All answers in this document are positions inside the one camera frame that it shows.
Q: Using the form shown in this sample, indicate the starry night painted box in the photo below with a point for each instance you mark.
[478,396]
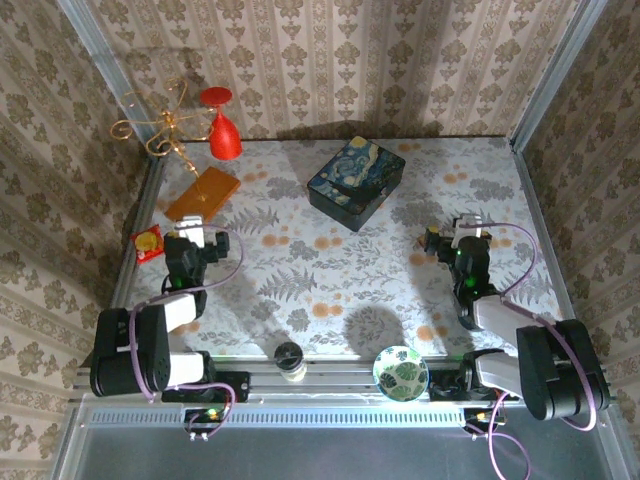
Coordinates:
[355,175]

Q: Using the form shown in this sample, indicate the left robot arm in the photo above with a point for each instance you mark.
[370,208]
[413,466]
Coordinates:
[120,350]

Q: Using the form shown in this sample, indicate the red snack packet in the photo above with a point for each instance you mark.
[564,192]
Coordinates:
[147,243]

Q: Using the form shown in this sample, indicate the dark blue cup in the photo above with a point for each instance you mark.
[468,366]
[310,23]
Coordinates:
[465,320]

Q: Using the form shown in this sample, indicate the floral table mat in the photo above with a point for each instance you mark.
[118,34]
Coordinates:
[350,280]

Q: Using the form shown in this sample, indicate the red wine glass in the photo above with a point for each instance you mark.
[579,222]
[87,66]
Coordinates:
[225,140]

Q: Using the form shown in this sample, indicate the leaf pattern bowl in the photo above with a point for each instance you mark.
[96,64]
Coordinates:
[400,375]

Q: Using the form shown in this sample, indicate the grey metal panel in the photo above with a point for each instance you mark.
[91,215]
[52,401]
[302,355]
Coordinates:
[325,455]

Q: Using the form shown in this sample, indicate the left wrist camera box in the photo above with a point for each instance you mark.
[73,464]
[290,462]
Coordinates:
[190,227]

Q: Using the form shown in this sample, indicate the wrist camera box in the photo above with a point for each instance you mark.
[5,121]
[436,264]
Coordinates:
[190,227]
[467,225]

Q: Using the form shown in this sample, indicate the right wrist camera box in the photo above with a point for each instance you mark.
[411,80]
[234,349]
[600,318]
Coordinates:
[467,225]

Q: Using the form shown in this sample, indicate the left aluminium side rail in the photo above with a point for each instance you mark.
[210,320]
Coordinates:
[150,192]

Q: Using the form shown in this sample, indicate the aluminium side rail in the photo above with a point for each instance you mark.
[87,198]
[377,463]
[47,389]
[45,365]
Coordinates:
[536,200]
[150,192]

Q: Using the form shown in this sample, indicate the right aluminium side rail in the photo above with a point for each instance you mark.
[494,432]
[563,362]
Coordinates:
[536,200]

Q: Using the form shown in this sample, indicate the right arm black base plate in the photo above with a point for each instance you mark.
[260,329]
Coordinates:
[440,387]

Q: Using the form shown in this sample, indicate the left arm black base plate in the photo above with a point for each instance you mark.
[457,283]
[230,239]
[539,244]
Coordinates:
[240,387]

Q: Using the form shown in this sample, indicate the aluminium frame cross rail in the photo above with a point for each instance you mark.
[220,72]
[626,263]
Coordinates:
[340,380]

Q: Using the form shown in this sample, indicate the right aluminium corner post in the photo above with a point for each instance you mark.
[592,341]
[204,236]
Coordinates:
[555,70]

